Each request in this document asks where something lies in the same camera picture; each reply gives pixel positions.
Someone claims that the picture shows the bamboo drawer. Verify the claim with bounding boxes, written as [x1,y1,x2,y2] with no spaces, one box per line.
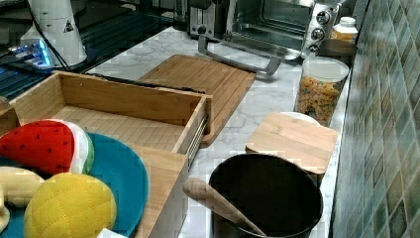
[10,71,208,163]

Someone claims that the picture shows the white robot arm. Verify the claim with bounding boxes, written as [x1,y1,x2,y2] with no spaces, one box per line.
[21,0,87,69]

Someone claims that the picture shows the bamboo drawer cabinet box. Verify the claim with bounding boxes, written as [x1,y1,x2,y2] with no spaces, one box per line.
[0,106,190,238]

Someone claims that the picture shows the large bamboo cutting board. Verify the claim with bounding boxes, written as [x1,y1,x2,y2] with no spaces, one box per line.
[139,55,256,147]

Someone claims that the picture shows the container with bamboo lid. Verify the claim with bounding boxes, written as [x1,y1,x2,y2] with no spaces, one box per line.
[246,112,338,186]

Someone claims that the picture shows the silver toaster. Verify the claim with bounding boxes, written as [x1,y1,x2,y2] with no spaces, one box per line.
[189,0,230,39]

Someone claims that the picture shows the teal round plate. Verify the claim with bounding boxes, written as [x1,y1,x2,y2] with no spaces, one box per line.
[1,133,149,238]

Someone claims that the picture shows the black utensil pot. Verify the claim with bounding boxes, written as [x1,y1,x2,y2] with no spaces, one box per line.
[209,154,323,238]

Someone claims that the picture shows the silver toaster oven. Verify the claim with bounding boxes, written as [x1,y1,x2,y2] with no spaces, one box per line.
[197,0,346,75]

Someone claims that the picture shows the clear cereal jar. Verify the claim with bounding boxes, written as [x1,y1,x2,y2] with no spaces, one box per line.
[294,57,350,126]

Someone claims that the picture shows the plush watermelon slice toy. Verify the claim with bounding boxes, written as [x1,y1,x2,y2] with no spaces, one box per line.
[1,119,94,175]

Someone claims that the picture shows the orange bottle white cap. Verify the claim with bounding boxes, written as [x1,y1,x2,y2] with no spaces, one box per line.
[330,17,359,43]

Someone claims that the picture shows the yellow plush lemon toy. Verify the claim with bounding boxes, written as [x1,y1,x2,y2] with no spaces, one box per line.
[24,174,117,238]

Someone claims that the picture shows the cream plush toy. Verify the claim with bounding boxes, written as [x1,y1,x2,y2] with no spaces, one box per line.
[0,167,45,231]

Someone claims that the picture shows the wooden utensil handle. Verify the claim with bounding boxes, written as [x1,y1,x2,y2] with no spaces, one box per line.
[182,178,264,236]

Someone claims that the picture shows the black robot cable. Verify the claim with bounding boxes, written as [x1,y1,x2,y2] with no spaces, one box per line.
[27,0,71,71]

